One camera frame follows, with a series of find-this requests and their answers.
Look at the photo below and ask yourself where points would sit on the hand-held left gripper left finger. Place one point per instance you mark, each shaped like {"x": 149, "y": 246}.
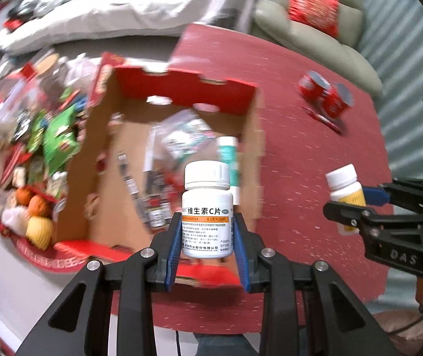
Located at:
{"x": 170, "y": 252}

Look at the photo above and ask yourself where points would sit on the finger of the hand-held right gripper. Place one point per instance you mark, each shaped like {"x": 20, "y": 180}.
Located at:
{"x": 374, "y": 194}
{"x": 345, "y": 211}

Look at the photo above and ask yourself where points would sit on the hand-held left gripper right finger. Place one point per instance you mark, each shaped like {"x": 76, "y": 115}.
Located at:
{"x": 243, "y": 256}

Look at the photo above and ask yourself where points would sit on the yellow label pill bottle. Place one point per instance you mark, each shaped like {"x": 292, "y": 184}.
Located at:
{"x": 345, "y": 189}

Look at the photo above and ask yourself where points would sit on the white pill bottle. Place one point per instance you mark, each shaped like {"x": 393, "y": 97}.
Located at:
{"x": 206, "y": 226}

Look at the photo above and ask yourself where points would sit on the green white glue stick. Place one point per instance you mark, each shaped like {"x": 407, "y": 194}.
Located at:
{"x": 228, "y": 163}

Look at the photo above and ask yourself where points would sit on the red cardboard box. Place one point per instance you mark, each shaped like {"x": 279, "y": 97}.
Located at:
{"x": 122, "y": 163}

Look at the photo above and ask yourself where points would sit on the red pen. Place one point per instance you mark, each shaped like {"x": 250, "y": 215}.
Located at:
{"x": 322, "y": 119}

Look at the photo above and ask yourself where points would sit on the person's right leg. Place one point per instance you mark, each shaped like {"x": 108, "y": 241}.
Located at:
{"x": 222, "y": 346}

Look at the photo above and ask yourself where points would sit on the red tray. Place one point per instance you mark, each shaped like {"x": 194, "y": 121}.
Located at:
{"x": 41, "y": 257}

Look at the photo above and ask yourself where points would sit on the yellow round fruit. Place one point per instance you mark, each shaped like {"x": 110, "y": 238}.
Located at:
{"x": 41, "y": 233}

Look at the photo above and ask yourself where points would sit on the orange fruit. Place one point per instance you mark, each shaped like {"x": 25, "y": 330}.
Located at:
{"x": 24, "y": 196}
{"x": 41, "y": 207}

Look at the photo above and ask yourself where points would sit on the pale green curtain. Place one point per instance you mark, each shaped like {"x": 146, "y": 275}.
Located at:
{"x": 400, "y": 44}

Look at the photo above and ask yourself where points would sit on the grey-green sofa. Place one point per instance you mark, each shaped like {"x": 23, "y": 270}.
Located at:
{"x": 308, "y": 52}

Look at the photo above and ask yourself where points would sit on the green snack packet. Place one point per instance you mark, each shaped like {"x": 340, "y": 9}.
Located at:
{"x": 61, "y": 137}

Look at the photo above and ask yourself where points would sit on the pile of snack packets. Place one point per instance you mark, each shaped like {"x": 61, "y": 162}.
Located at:
{"x": 18, "y": 126}

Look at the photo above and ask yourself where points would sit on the red cushion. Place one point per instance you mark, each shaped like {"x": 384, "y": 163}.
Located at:
{"x": 311, "y": 7}

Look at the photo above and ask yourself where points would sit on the white bedding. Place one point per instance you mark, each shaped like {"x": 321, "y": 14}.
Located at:
{"x": 141, "y": 7}

